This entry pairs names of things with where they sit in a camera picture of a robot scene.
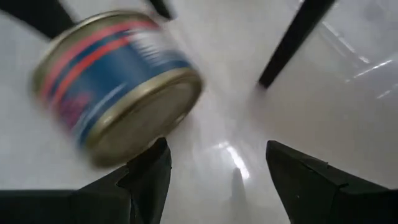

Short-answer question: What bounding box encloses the blue Wild Planet tuna can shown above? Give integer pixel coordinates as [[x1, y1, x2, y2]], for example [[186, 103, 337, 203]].
[[30, 9, 205, 169]]

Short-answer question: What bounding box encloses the wooden shelf black metal frame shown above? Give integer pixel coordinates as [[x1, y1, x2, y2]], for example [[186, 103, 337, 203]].
[[0, 0, 338, 90]]

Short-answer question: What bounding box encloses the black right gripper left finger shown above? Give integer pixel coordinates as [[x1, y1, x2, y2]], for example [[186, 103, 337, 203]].
[[0, 137, 172, 224]]

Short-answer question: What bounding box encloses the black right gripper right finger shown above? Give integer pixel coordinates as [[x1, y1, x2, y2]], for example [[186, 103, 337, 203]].
[[266, 139, 398, 224]]

